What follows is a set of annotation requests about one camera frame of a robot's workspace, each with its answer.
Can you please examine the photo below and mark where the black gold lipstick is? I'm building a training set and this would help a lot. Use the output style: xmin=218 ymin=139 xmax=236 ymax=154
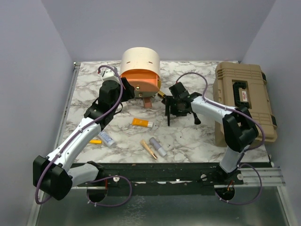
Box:
xmin=157 ymin=91 xmax=166 ymax=99

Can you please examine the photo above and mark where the peach top drawer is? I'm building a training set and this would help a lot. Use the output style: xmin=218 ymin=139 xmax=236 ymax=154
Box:
xmin=121 ymin=69 xmax=160 ymax=98

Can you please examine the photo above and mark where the yellow drawer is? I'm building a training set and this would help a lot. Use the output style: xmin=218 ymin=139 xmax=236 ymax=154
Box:
xmin=157 ymin=79 xmax=161 ymax=89

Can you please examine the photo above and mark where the black angled makeup brush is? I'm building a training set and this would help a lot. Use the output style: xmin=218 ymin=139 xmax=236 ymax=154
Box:
xmin=193 ymin=113 xmax=201 ymax=125

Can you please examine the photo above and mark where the cream round drawer organizer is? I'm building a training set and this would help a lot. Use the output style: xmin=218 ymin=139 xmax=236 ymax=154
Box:
xmin=119 ymin=47 xmax=162 ymax=98

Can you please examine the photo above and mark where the black fan brush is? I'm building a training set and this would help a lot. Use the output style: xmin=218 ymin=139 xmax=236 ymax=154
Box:
xmin=167 ymin=114 xmax=170 ymax=126

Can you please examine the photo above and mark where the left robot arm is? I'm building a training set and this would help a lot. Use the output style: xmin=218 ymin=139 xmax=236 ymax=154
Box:
xmin=33 ymin=78 xmax=135 ymax=201

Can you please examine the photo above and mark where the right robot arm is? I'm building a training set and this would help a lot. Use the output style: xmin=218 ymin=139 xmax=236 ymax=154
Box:
xmin=162 ymin=82 xmax=259 ymax=184

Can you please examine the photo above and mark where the pink blush palette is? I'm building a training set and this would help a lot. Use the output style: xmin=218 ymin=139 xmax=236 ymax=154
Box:
xmin=143 ymin=97 xmax=152 ymax=108

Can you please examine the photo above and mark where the orange sunscreen tube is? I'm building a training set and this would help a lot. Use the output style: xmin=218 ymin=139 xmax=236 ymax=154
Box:
xmin=132 ymin=118 xmax=153 ymax=128

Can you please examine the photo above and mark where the lavender white bottle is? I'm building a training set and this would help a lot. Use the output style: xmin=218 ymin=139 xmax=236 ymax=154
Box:
xmin=149 ymin=137 xmax=167 ymax=157

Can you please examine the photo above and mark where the beige gold concealer tube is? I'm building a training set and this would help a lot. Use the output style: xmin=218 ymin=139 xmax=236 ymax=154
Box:
xmin=140 ymin=139 xmax=158 ymax=160

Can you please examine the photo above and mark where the white blue tube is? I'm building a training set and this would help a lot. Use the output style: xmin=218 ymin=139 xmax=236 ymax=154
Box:
xmin=97 ymin=131 xmax=116 ymax=148

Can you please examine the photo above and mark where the tan plastic tool case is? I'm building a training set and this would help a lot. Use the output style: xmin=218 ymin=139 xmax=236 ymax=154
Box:
xmin=213 ymin=62 xmax=277 ymax=144

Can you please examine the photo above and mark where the yellow mascara tube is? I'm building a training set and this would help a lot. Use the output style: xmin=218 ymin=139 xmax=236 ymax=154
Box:
xmin=89 ymin=140 xmax=103 ymax=144

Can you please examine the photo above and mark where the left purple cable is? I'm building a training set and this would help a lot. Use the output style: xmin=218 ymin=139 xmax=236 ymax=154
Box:
xmin=34 ymin=65 xmax=133 ymax=208

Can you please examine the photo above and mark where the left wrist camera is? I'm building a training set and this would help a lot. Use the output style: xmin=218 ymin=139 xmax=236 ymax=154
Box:
xmin=99 ymin=69 xmax=119 ymax=83

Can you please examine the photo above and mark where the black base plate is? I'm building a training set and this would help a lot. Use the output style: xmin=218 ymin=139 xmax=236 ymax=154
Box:
xmin=77 ymin=163 xmax=243 ymax=196

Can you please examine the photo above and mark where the aluminium rail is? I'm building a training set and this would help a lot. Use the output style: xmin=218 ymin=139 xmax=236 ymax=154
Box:
xmin=37 ymin=167 xmax=286 ymax=189

